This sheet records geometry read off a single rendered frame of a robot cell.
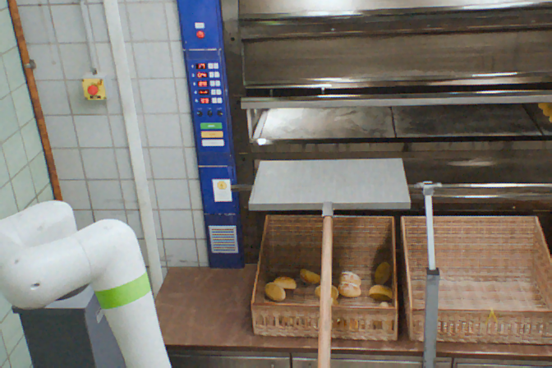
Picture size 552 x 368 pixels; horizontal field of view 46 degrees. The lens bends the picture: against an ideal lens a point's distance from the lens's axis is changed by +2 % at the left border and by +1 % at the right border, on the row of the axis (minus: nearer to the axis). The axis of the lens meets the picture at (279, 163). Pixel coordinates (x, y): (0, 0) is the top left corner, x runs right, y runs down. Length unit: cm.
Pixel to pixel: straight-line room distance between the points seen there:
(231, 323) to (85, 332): 91
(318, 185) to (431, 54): 68
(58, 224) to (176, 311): 111
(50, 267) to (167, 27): 145
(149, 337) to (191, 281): 148
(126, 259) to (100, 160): 153
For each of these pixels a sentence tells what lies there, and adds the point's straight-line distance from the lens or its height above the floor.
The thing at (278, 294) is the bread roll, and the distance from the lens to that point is 274.
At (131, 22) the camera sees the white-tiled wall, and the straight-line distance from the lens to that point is 269.
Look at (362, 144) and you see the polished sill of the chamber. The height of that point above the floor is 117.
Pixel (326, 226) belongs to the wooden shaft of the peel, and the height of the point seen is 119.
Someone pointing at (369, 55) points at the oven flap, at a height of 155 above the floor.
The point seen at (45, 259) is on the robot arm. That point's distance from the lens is 141.
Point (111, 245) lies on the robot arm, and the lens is 144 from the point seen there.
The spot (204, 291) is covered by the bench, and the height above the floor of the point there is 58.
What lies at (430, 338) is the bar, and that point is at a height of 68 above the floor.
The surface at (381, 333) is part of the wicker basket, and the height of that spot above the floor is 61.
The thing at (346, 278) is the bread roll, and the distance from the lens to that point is 281.
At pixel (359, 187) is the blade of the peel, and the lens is 235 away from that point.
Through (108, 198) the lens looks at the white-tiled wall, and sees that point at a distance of 302.
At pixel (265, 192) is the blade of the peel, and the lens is 234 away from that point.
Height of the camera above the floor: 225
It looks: 25 degrees down
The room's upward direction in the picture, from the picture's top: 4 degrees counter-clockwise
